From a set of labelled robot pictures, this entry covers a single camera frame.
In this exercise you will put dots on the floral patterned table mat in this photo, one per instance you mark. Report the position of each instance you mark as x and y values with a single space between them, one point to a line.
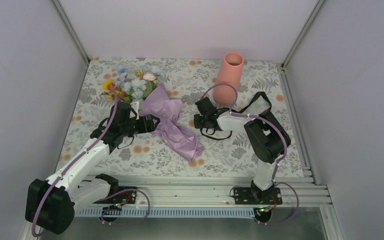
187 80

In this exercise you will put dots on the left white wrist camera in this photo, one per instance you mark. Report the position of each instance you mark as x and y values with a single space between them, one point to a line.
136 106

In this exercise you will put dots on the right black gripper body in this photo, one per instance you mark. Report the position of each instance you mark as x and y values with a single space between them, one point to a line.
200 124

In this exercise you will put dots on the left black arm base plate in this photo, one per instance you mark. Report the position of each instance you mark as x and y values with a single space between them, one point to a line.
126 197

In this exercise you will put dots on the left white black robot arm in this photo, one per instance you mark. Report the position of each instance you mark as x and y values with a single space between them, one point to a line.
52 203

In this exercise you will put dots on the pink cylindrical vase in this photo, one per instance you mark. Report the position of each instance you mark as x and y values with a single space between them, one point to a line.
230 72

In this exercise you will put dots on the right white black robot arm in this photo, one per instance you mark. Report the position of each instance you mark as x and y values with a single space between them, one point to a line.
267 137

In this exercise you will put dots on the purple flower bouquet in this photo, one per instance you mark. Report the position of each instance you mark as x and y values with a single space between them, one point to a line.
147 87

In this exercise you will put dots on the black gold-lettered ribbon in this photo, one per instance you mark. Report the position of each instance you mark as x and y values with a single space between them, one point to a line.
208 133

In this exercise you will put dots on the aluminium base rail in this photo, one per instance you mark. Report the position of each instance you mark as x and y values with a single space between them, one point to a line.
205 197

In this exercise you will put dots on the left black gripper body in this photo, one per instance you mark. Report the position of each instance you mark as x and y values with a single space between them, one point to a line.
140 129

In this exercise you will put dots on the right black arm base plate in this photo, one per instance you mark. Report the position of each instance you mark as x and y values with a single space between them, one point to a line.
249 196

